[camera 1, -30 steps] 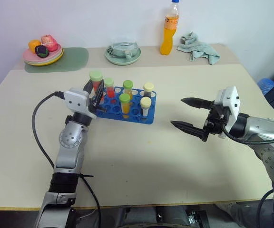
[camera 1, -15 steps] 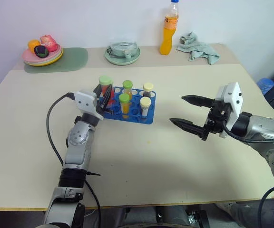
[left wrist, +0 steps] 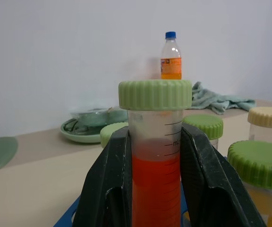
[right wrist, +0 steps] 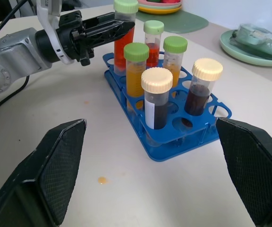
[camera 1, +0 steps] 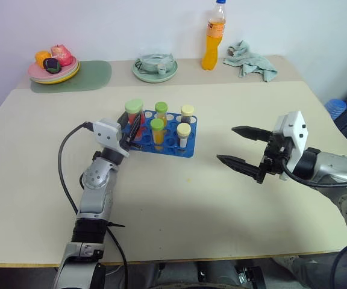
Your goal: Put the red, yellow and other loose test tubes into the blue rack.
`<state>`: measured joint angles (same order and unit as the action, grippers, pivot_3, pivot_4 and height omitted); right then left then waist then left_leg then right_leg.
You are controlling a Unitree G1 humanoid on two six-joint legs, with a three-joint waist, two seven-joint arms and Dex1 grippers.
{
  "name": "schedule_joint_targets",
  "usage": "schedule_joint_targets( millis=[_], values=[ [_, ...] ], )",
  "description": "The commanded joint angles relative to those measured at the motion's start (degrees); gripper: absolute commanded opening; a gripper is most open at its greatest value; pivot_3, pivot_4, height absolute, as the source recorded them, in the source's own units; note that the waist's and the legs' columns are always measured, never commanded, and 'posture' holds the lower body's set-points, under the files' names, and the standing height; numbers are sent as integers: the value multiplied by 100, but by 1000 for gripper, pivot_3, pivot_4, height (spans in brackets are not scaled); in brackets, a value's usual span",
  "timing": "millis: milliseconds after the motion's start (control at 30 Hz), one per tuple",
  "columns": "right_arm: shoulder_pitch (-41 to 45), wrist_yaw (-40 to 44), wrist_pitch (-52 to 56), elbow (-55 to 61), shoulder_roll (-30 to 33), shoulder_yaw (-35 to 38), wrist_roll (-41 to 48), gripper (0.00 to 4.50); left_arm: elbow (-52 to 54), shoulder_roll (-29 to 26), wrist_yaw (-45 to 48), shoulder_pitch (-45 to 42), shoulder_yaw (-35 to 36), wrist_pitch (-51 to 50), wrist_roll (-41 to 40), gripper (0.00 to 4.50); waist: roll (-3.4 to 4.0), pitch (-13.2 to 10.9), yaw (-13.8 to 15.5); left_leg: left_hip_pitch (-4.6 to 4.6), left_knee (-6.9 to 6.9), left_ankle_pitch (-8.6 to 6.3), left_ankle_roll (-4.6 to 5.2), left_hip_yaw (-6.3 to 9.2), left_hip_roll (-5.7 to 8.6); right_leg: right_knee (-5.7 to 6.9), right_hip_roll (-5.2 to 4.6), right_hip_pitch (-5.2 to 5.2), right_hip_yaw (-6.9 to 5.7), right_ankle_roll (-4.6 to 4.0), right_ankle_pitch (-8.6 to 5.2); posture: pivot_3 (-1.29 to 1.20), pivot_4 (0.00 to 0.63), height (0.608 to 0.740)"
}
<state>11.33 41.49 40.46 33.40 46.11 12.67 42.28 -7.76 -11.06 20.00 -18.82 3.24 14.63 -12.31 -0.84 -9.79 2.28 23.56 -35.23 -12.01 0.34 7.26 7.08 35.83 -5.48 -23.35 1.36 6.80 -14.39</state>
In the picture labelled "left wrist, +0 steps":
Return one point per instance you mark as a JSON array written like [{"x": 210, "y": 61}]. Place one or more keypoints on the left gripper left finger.
[{"x": 107, "y": 179}]

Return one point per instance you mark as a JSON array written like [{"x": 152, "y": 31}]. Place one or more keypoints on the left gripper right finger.
[{"x": 209, "y": 179}]

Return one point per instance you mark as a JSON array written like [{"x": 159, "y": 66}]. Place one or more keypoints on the yellow-orange tube green cap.
[{"x": 258, "y": 163}]

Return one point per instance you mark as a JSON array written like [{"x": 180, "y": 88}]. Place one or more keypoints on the red labelled tube green cap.
[{"x": 155, "y": 97}]

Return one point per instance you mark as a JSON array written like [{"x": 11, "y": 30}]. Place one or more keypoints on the red tube pale green cap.
[{"x": 110, "y": 133}]

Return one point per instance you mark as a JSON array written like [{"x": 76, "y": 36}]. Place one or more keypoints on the orange tube dark green cap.
[{"x": 204, "y": 125}]

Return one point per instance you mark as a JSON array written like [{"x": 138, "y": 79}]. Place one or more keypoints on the blue test tube rack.
[{"x": 65, "y": 217}]

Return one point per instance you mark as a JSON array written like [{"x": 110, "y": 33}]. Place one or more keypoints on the dark liquid tube cream cap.
[{"x": 268, "y": 118}]

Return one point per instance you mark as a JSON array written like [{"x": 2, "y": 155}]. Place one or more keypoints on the pale green plate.
[{"x": 79, "y": 137}]

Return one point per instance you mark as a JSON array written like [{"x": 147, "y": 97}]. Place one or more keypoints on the pale green cup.
[{"x": 91, "y": 118}]

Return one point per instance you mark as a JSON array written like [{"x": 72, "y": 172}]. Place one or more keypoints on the crumpled teal cloth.
[{"x": 221, "y": 100}]

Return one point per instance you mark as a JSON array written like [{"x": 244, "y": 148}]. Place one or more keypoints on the orange soda bottle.
[{"x": 171, "y": 61}]

